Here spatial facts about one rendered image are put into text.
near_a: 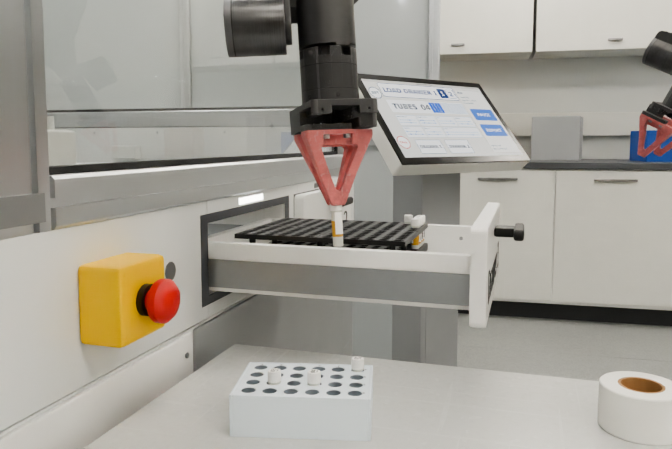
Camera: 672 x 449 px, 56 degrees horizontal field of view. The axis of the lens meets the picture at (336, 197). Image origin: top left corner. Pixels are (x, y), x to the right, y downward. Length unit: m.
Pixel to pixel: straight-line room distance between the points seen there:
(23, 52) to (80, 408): 0.31
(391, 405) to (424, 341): 1.20
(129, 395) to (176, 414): 0.06
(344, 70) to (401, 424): 0.33
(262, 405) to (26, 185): 0.27
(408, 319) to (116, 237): 1.31
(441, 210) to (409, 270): 1.10
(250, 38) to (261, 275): 0.29
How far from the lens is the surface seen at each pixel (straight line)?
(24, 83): 0.55
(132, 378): 0.69
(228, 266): 0.79
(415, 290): 0.72
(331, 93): 0.61
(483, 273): 0.69
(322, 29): 0.62
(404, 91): 1.77
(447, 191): 1.83
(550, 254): 3.74
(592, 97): 4.44
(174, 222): 0.73
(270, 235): 0.80
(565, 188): 3.71
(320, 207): 1.14
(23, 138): 0.55
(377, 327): 2.54
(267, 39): 0.62
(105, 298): 0.59
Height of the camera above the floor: 1.02
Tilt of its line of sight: 5 degrees down
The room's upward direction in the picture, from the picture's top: straight up
